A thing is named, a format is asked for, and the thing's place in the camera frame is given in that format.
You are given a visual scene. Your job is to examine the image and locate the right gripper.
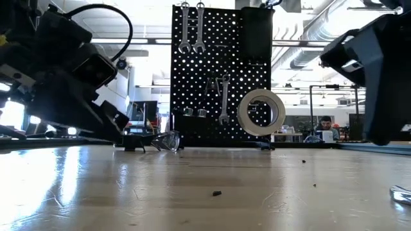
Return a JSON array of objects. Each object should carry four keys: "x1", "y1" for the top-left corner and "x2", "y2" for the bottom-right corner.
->
[{"x1": 320, "y1": 8, "x2": 411, "y2": 147}]

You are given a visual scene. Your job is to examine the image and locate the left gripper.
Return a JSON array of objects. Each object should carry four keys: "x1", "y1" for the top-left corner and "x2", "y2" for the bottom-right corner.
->
[{"x1": 0, "y1": 62, "x2": 130, "y2": 143}]

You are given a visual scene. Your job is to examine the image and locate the black grey tape measure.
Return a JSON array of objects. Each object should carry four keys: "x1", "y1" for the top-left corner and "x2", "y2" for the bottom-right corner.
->
[{"x1": 123, "y1": 133, "x2": 145, "y2": 152}]

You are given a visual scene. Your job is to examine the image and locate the chrome combination wrench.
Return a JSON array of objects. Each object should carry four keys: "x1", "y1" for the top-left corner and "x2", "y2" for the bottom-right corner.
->
[
  {"x1": 179, "y1": 1, "x2": 193, "y2": 55},
  {"x1": 218, "y1": 73, "x2": 231, "y2": 126},
  {"x1": 389, "y1": 185, "x2": 411, "y2": 207},
  {"x1": 193, "y1": 1, "x2": 207, "y2": 55}
]

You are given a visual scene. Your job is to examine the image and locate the white tape roll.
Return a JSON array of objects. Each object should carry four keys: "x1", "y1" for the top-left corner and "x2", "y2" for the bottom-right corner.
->
[{"x1": 236, "y1": 89, "x2": 286, "y2": 137}]

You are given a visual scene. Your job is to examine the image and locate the black computer monitor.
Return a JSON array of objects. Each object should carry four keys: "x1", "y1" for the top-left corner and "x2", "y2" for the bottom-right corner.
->
[{"x1": 130, "y1": 100, "x2": 159, "y2": 122}]

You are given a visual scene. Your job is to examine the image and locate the small black perforated panel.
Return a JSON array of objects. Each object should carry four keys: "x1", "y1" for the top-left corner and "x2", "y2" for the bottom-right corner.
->
[{"x1": 349, "y1": 113, "x2": 367, "y2": 142}]

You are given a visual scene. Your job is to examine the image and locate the black round ceiling fixture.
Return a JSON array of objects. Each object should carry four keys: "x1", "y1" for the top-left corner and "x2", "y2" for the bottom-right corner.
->
[{"x1": 115, "y1": 56, "x2": 128, "y2": 71}]

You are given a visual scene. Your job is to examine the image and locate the clear black safety glasses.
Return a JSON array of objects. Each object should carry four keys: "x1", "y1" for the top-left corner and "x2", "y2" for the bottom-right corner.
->
[{"x1": 143, "y1": 130, "x2": 180, "y2": 152}]

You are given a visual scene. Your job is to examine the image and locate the person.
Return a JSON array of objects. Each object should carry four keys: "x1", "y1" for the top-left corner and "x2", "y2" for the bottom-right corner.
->
[{"x1": 315, "y1": 115, "x2": 340, "y2": 142}]

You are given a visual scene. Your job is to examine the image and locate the white bucket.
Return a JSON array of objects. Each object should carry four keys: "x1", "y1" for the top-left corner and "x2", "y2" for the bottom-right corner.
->
[{"x1": 320, "y1": 130, "x2": 335, "y2": 143}]

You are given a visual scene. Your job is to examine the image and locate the black tubular stand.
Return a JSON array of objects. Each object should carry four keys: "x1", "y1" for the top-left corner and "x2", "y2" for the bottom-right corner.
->
[{"x1": 309, "y1": 83, "x2": 366, "y2": 135}]

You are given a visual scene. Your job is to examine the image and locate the black socket holder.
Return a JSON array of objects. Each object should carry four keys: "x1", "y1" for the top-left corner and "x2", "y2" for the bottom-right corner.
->
[{"x1": 173, "y1": 110, "x2": 213, "y2": 147}]

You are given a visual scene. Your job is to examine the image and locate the chrome loop pegboard hook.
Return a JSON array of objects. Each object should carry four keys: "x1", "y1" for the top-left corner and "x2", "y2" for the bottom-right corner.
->
[{"x1": 201, "y1": 71, "x2": 225, "y2": 98}]

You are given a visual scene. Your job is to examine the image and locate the black pegboard bin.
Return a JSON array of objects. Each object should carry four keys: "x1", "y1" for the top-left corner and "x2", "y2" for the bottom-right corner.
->
[{"x1": 240, "y1": 6, "x2": 275, "y2": 62}]

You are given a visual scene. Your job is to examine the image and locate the black metal pegboard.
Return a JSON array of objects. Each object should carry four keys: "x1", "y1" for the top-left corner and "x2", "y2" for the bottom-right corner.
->
[{"x1": 170, "y1": 3, "x2": 274, "y2": 148}]

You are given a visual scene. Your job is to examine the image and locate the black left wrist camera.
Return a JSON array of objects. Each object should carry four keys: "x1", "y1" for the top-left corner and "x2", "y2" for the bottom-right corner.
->
[{"x1": 71, "y1": 53, "x2": 119, "y2": 90}]

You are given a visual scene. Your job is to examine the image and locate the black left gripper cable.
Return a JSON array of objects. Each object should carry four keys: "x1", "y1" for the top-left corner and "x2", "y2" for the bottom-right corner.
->
[{"x1": 63, "y1": 3, "x2": 134, "y2": 62}]

